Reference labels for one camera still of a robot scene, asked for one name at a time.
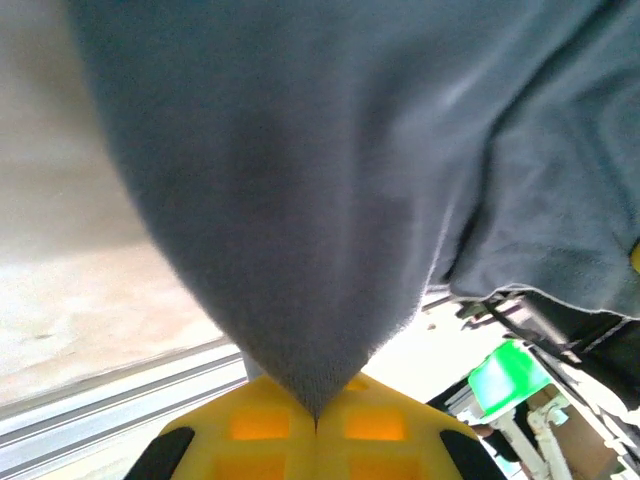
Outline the green plastic bin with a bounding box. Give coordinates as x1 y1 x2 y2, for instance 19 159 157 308
467 338 555 420

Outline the blue t-shirt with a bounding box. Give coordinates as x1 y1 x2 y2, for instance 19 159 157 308
67 0 640 424

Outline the white pipe stand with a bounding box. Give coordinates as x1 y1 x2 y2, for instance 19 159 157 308
487 394 574 480

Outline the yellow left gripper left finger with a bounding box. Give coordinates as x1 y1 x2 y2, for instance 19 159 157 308
123 372 320 480

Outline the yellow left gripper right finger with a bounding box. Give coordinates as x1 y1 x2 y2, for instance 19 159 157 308
314 371 507 480

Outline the aluminium frame rail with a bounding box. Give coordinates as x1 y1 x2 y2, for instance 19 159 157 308
0 338 251 479

